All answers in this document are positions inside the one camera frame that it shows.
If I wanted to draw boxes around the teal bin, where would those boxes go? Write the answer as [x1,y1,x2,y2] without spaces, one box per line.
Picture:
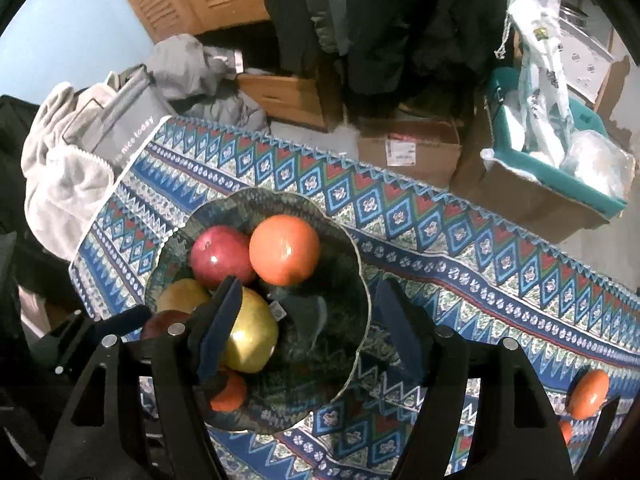
[480,67,628,218]

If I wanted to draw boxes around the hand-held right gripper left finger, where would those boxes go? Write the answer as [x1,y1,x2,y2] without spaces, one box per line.
[42,275,246,480]

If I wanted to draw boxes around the white patterned plastic bag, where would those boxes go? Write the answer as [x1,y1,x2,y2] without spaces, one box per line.
[485,0,576,166]

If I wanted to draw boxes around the large yellow apple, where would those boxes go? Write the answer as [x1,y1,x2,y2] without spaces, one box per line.
[220,286,280,374]

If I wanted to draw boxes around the dark glass bowl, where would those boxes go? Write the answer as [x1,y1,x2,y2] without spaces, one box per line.
[144,187,372,433]

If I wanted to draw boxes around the wooden shelf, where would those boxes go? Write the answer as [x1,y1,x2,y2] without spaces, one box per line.
[515,0,631,116]

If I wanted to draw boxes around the labelled cardboard box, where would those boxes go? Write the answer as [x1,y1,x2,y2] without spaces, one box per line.
[345,110,463,188]

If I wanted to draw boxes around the grey printed bag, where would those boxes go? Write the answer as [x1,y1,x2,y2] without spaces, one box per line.
[65,65,173,171]

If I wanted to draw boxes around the grey garment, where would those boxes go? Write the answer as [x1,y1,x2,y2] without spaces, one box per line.
[147,35,271,128]

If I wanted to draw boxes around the beige cloth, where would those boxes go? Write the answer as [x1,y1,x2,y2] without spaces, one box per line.
[22,82,108,161]

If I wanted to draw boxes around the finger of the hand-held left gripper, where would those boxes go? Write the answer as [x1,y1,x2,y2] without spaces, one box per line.
[47,305,153,376]

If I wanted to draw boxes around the dark red apple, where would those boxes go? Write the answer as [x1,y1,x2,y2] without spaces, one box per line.
[140,310,193,341]

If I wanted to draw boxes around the clear plastic bag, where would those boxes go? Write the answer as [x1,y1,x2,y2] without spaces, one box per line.
[560,130,636,198]

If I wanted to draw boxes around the dark hanging clothes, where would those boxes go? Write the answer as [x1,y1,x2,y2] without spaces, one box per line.
[265,0,516,116]

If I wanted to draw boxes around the shiny red apple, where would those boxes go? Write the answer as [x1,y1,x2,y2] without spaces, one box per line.
[190,226,258,288]

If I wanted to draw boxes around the large cardboard box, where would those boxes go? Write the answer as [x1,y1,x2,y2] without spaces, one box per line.
[450,95,613,246]

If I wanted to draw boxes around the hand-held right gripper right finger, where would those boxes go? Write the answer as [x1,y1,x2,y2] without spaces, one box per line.
[372,280,576,480]

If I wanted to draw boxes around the white printed sheet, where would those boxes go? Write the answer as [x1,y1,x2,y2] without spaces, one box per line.
[560,5,616,101]

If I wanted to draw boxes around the white fleece towel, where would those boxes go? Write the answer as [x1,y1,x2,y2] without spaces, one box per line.
[25,142,116,261]

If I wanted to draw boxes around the blue patterned tablecloth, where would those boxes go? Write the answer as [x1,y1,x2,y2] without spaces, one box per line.
[67,115,640,480]

